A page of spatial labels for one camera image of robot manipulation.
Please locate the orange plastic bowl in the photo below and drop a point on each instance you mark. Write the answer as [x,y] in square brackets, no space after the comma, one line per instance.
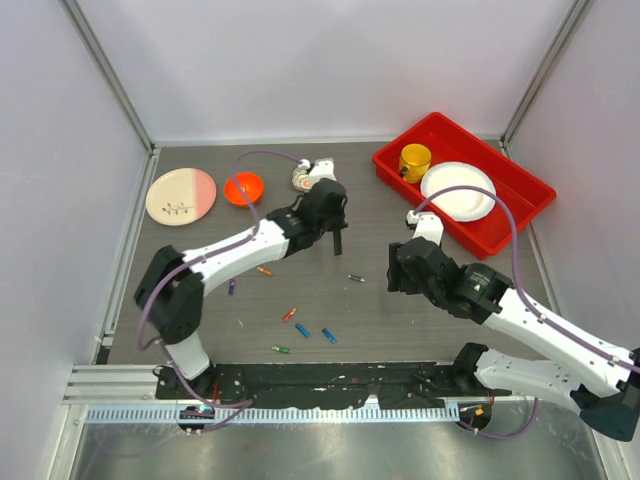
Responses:
[242,188]

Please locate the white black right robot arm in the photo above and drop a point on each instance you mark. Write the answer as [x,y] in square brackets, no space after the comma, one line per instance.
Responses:
[580,372]

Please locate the orange battery far left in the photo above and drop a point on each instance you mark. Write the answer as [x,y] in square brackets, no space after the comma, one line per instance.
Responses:
[264,271]

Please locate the aluminium right frame post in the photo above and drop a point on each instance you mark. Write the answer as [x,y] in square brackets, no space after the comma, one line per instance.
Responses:
[571,22]

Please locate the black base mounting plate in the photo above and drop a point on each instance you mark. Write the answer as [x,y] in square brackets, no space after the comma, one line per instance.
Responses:
[338,386]

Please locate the blue battery near green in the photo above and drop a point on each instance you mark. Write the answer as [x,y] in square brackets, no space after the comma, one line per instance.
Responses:
[302,330]

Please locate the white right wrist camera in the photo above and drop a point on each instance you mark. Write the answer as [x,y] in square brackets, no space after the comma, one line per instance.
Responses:
[426,225]

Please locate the white paper plate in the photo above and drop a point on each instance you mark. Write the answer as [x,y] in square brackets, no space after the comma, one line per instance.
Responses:
[473,201]

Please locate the aluminium left frame post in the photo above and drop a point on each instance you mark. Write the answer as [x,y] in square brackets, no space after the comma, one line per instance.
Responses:
[92,44]

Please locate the aluminium front frame rail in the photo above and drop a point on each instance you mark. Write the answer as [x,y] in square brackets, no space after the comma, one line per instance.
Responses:
[110,382]

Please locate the aluminium frame post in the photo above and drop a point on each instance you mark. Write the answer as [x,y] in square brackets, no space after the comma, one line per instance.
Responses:
[571,22]
[92,44]

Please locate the red plastic bin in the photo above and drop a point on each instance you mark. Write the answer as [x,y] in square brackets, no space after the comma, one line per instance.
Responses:
[524,194]

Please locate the white slotted cable duct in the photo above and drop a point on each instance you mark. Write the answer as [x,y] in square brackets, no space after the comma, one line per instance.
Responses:
[191,414]

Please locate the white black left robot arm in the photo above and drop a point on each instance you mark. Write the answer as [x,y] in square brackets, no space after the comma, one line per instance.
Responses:
[173,288]

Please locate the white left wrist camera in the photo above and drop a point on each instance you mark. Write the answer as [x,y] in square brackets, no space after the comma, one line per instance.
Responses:
[319,169]

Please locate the yellow mug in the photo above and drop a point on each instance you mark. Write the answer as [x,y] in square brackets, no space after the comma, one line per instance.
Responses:
[414,161]

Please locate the black remote control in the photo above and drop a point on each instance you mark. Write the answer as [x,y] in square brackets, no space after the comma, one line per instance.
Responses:
[337,242]

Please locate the small patterned ceramic bowl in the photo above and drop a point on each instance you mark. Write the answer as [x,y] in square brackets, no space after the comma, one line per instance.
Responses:
[300,180]

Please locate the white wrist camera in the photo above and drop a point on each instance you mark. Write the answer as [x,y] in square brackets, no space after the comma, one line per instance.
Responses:
[426,225]
[319,169]

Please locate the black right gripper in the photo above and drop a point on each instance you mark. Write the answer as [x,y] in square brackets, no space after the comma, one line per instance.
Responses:
[396,271]

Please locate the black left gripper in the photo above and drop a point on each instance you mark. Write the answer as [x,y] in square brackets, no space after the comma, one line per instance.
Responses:
[338,223]

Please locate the pink cream floral plate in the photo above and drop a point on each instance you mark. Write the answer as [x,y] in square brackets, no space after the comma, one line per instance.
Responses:
[180,197]

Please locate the red orange battery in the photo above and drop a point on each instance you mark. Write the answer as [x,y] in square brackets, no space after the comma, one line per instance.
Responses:
[289,315]

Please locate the blue battery lower right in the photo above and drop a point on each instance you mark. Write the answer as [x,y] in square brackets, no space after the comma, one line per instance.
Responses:
[329,336]

